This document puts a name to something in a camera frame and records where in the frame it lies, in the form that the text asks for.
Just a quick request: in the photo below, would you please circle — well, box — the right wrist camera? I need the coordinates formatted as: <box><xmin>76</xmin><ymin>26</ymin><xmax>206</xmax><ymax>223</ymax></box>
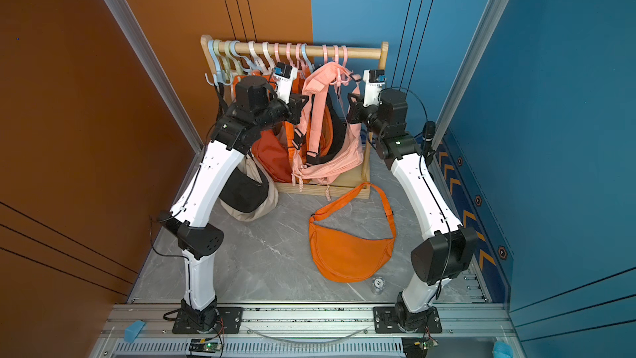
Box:
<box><xmin>363</xmin><ymin>69</ymin><xmax>386</xmax><ymax>107</ymax></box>

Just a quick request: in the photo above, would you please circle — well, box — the teal cloth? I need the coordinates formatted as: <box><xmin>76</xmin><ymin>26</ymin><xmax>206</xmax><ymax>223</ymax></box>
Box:
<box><xmin>493</xmin><ymin>341</ymin><xmax>514</xmax><ymax>358</ymax></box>

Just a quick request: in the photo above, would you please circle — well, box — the red-orange sling bag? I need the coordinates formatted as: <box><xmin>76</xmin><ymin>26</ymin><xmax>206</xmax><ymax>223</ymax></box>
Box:
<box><xmin>251</xmin><ymin>130</ymin><xmax>292</xmax><ymax>183</ymax></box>

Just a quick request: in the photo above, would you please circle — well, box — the green circuit board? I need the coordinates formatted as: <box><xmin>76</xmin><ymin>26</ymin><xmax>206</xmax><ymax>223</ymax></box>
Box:
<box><xmin>188</xmin><ymin>338</ymin><xmax>225</xmax><ymax>357</ymax></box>

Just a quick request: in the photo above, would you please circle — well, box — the pink rectangular waist bag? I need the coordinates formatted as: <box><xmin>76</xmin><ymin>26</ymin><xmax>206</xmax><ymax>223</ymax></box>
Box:
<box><xmin>290</xmin><ymin>61</ymin><xmax>351</xmax><ymax>200</ymax></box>

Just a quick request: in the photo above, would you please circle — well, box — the beige sling bag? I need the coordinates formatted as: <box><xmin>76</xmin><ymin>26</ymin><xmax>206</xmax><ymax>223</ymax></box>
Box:
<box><xmin>218</xmin><ymin>79</ymin><xmax>280</xmax><ymax>223</ymax></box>

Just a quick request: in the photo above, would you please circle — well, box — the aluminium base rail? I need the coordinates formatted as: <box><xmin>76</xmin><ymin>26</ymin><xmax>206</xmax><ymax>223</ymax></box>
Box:
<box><xmin>90</xmin><ymin>303</ymin><xmax>524</xmax><ymax>357</ymax></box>

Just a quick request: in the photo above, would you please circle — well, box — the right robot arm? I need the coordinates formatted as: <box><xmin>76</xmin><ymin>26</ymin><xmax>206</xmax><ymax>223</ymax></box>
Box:
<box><xmin>347</xmin><ymin>89</ymin><xmax>479</xmax><ymax>333</ymax></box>

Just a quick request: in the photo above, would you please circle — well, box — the pink crescent sling bag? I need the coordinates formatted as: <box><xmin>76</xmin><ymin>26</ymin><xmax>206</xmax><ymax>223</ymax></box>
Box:
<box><xmin>297</xmin><ymin>74</ymin><xmax>364</xmax><ymax>185</ymax></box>

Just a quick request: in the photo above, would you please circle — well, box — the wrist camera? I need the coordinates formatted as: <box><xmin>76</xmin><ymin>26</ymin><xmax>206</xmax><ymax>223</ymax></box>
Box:
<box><xmin>363</xmin><ymin>69</ymin><xmax>386</xmax><ymax>107</ymax></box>
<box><xmin>273</xmin><ymin>62</ymin><xmax>298</xmax><ymax>104</ymax></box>

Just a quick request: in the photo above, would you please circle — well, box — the blue sponge block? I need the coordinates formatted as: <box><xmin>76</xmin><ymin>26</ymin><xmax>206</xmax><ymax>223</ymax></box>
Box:
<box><xmin>124</xmin><ymin>320</ymin><xmax>146</xmax><ymax>343</ymax></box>

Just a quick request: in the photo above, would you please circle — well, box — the black crescent sling bag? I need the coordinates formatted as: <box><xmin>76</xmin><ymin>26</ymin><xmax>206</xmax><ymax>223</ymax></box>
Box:
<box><xmin>213</xmin><ymin>84</ymin><xmax>272</xmax><ymax>214</ymax></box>

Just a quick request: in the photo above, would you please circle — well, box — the wooden garment rack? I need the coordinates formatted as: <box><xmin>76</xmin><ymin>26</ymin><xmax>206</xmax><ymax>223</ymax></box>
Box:
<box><xmin>200</xmin><ymin>35</ymin><xmax>389</xmax><ymax>199</ymax></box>

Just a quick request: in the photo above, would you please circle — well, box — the black microphone on stand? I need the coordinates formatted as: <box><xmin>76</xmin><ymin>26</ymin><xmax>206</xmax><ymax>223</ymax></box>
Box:
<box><xmin>421</xmin><ymin>121</ymin><xmax>437</xmax><ymax>165</ymax></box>

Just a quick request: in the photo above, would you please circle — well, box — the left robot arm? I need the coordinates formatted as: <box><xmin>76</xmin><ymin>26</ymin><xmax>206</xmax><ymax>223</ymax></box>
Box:
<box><xmin>160</xmin><ymin>76</ymin><xmax>308</xmax><ymax>333</ymax></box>

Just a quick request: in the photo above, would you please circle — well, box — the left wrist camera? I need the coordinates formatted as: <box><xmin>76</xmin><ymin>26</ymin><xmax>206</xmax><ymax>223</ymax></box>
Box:
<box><xmin>273</xmin><ymin>62</ymin><xmax>298</xmax><ymax>104</ymax></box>

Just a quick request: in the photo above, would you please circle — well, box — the orange crescent sling bag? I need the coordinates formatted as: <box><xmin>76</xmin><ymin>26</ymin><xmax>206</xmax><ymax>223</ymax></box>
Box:
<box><xmin>308</xmin><ymin>182</ymin><xmax>398</xmax><ymax>283</ymax></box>

